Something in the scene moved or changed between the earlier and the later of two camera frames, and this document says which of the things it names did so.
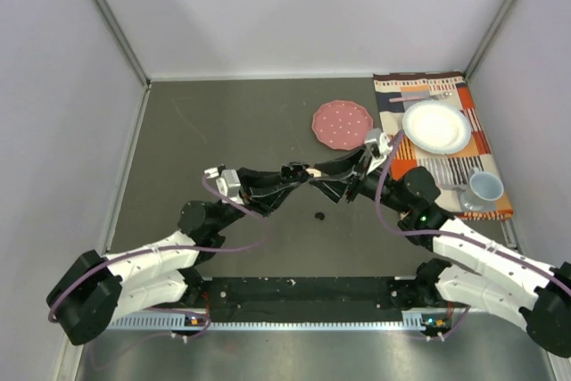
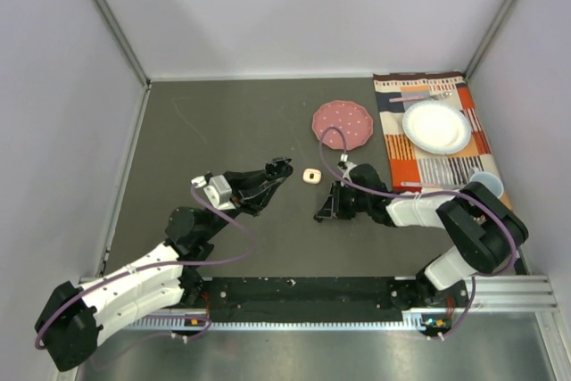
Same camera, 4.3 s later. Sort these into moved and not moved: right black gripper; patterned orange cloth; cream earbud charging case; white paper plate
Moved: right black gripper
Not moved: patterned orange cloth; cream earbud charging case; white paper plate
